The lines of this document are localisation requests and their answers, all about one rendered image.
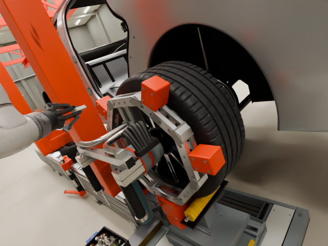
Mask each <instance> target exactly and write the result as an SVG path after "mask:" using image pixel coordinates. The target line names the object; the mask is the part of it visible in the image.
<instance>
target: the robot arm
mask: <svg viewBox="0 0 328 246"><path fill-rule="evenodd" d="M44 108H46V111H44V112H33V113H30V114H26V115H22V114H21V113H20V112H19V111H18V110H17V109H16V108H15V107H14V106H13V105H12V103H11V101H10V99H9V97H8V94H7V93H6V91H5V89H4V88H3V86H2V85H1V83H0V159H2V158H5V157H8V156H11V155H14V154H16V153H18V152H21V151H23V150H25V149H26V148H28V147H29V146H30V145H31V144H32V143H34V142H36V141H38V140H40V139H42V138H44V137H46V136H48V135H49V134H50V132H52V131H54V130H56V129H64V131H65V132H66V133H67V132H68V131H69V130H70V129H71V127H72V125H73V124H74V123H75V122H76V121H77V120H78V119H79V118H80V116H79V114H81V113H82V111H83V110H85V109H86V108H87V107H86V106H85V105H82V106H79V107H78V106H77V105H76V106H74V105H73V106H70V104H69V103H50V102H48V103H47V104H46V106H45V107H44ZM56 109H61V110H59V111H56ZM69 112H71V114H68V115H65V116H63V115H64V114H66V113H69ZM71 118H74V119H73V120H72V121H71V122H70V123H69V124H68V125H64V123H65V121H66V120H68V119H71Z"/></svg>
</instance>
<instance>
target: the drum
mask: <svg viewBox="0 0 328 246"><path fill-rule="evenodd" d="M125 151H126V153H127V155H128V156H132V157H136V155H135V153H134V151H135V149H134V147H133V146H132V145H129V146H128V147H127V148H125ZM163 154H164V149H163V146H162V145H161V143H159V144H158V145H156V146H155V147H154V148H153V149H151V150H150V151H149V152H147V153H146V154H145V155H144V156H142V157H141V158H140V159H141V162H142V164H143V166H144V168H145V171H144V172H143V173H142V174H140V175H139V176H138V177H137V178H136V179H135V180H133V181H132V182H131V184H132V183H133V182H134V181H136V180H138V179H140V178H141V177H142V176H143V175H144V174H145V173H147V172H148V171H149V170H150V169H151V168H153V167H154V166H155V165H156V164H157V163H158V162H159V161H160V160H161V157H162V156H163ZM136 158H139V157H136ZM110 167H111V169H112V171H113V170H114V169H116V168H117V167H118V166H117V165H114V164H110Z"/></svg>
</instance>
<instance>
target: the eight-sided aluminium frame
mask: <svg viewBox="0 0 328 246"><path fill-rule="evenodd" d="M125 106H129V107H131V106H137V107H138V108H139V109H140V110H142V111H143V112H144V113H145V114H146V115H147V116H148V117H149V118H151V119H152V120H153V121H154V122H155V123H156V124H157V125H158V126H160V127H161V128H162V129H163V130H164V131H165V132H166V133H167V134H168V135H170V136H171V137H172V138H173V140H174V141H175V144H176V146H177V149H178V152H179V154H180V156H181V159H182V161H183V164H184V167H185V170H186V172H187V175H188V177H189V180H190V183H189V184H188V185H187V186H186V187H185V189H181V188H178V187H175V186H172V185H169V184H166V183H163V182H160V181H158V180H157V179H156V178H155V177H154V176H153V175H152V174H151V173H150V172H149V171H148V172H147V173H145V174H144V175H145V176H146V177H147V178H148V179H149V180H150V182H149V181H148V180H147V179H146V178H145V177H144V176H142V177H141V178H140V179H139V180H140V181H141V183H142V184H143V185H144V186H145V187H146V188H147V190H149V191H150V192H151V193H152V194H154V195H155V194H156V195H158V196H160V197H162V198H164V199H167V200H169V201H171V202H174V203H176V204H177V205H181V206H183V205H184V204H185V203H186V202H187V200H188V199H189V198H190V197H191V196H192V195H193V194H194V193H195V192H196V191H198V190H199V188H200V187H201V186H202V185H203V184H204V182H205V181H206V180H207V178H208V176H207V174H206V173H202V172H198V171H194V170H193V167H192V164H191V162H190V159H189V156H188V155H189V154H190V153H191V152H192V151H193V150H194V149H195V148H196V147H197V144H196V141H195V138H194V135H193V134H194V133H193V132H192V130H191V127H190V126H189V125H188V124H187V123H186V122H185V121H183V120H182V119H180V118H179V117H178V116H177V115H176V114H174V113H173V112H172V111H171V110H170V109H169V108H167V107H166V106H165V105H164V106H162V107H161V108H159V109H158V110H156V111H152V110H151V109H149V108H148V107H147V106H145V105H144V104H142V103H141V91H139V92H133V93H128V94H123V95H122V94H120V95H117V96H115V97H113V98H111V99H109V100H108V101H107V126H106V129H107V132H110V131H111V130H113V129H115V128H116V127H118V126H120V125H121V119H122V117H121V114H120V112H119V110H118V107H125ZM120 141H121V143H122V145H123V148H124V149H125V148H127V147H128V146H129V144H128V143H127V141H126V138H123V137H122V138H120ZM114 146H115V147H118V148H122V146H121V144H120V142H119V140H117V141H116V142H115V143H114ZM123 148H122V149H123Z"/></svg>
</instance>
